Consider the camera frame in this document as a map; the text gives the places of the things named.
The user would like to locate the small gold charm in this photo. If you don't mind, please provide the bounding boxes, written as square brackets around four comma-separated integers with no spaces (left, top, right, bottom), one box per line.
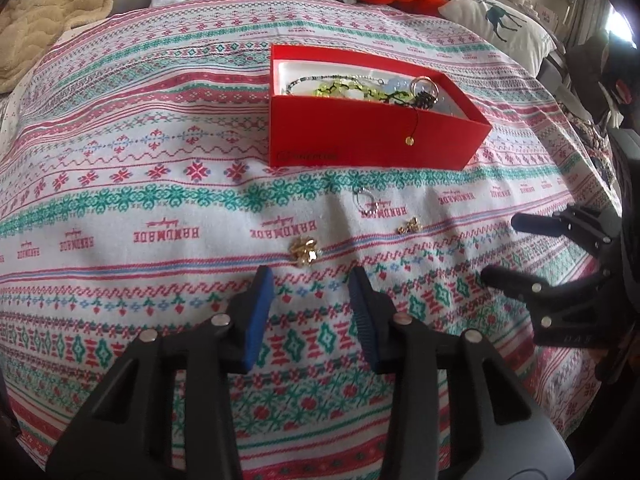
[397,217,422,235]

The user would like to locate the silver ring keychain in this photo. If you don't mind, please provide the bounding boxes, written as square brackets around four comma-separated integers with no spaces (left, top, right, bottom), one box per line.
[352,188,378,217]

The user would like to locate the gold earring cluster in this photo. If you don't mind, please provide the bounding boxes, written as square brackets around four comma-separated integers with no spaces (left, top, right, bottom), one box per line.
[290,236,320,266]

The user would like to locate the green bead necklace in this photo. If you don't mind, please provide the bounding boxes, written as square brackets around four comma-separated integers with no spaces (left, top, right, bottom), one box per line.
[313,79,419,106]

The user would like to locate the red jewelry box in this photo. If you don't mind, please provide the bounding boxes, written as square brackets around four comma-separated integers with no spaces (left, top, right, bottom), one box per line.
[268,44,491,170]

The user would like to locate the white deer print pillow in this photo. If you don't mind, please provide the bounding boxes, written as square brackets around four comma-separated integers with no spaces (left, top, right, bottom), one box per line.
[438,0,556,77]

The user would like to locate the black bead cluster charm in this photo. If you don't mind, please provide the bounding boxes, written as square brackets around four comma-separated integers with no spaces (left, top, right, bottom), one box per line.
[409,76,440,110]

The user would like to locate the patterned christmas bedspread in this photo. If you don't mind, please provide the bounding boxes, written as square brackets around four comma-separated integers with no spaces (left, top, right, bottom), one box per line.
[1,0,615,479]

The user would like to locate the beige quilted blanket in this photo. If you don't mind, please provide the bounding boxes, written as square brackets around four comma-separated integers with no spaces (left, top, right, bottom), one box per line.
[1,0,114,93]

